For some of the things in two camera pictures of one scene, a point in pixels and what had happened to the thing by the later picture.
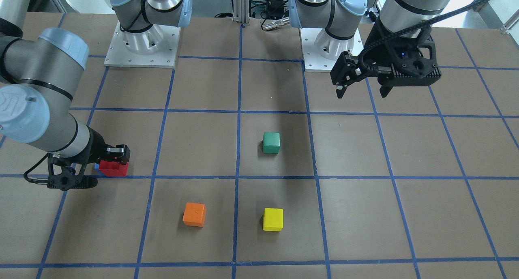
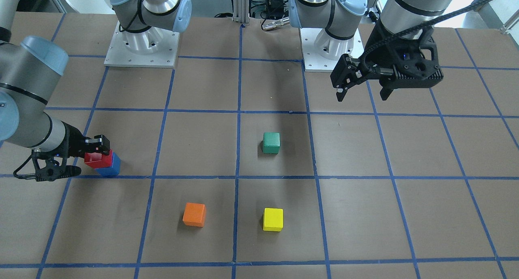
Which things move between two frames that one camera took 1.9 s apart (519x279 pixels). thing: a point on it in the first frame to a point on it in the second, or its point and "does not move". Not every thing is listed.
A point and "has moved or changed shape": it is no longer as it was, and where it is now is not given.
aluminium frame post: x=241 y=5 does not move
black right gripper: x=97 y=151 to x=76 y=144
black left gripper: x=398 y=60 does not move
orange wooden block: x=194 y=214 does not move
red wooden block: x=113 y=168 has moved or changed shape
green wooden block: x=271 y=142 does not move
